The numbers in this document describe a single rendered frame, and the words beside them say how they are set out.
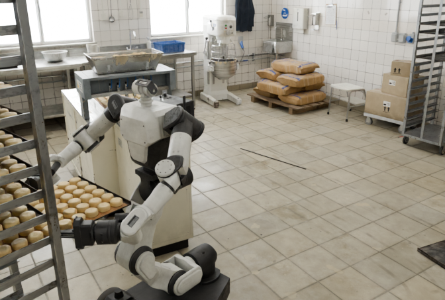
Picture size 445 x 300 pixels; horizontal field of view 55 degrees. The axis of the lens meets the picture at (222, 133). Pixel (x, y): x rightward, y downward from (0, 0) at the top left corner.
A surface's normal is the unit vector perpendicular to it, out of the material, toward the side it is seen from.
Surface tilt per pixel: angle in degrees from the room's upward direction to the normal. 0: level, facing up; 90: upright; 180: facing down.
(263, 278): 0
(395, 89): 93
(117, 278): 0
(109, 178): 90
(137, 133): 91
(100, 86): 90
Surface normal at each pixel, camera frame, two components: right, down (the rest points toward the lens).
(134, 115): -0.48, -0.48
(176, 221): 0.47, 0.28
